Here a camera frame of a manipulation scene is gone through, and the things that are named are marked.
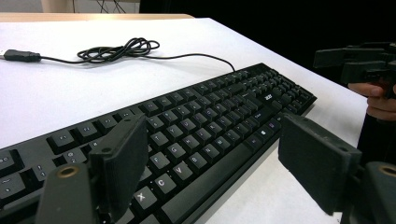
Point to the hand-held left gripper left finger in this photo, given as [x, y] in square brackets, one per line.
[121, 168]

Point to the white board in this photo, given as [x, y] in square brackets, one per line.
[77, 93]

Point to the black computer keyboard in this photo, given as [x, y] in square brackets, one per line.
[199, 146]

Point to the wooden table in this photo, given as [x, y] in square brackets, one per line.
[93, 16]

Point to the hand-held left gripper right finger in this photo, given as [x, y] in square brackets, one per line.
[317, 161]

